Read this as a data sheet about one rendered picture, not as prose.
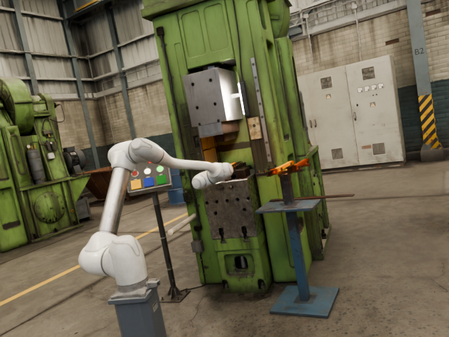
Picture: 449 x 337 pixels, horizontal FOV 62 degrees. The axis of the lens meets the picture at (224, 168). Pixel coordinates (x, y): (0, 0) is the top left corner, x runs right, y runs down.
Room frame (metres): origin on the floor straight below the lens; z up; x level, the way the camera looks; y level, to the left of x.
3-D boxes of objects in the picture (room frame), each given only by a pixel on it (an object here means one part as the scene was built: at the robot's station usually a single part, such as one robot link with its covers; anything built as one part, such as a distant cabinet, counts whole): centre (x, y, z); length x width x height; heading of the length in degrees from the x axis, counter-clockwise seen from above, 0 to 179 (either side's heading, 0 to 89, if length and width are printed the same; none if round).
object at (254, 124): (2.90, -0.29, 1.27); 0.09 x 0.02 x 0.17; 69
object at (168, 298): (3.02, 0.60, 0.05); 0.22 x 0.22 x 0.09; 69
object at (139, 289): (1.80, 0.53, 0.63); 0.22 x 0.18 x 0.06; 78
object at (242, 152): (3.37, -0.18, 1.37); 0.41 x 0.10 x 0.91; 69
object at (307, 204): (2.54, -0.40, 0.71); 0.40 x 0.30 x 0.02; 61
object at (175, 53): (3.33, 0.19, 1.15); 0.44 x 0.26 x 2.30; 159
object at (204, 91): (3.07, -0.06, 1.56); 0.42 x 0.39 x 0.40; 159
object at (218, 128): (3.09, -0.02, 1.32); 0.42 x 0.20 x 0.10; 159
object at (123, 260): (1.81, 0.56, 0.77); 0.18 x 0.16 x 0.22; 60
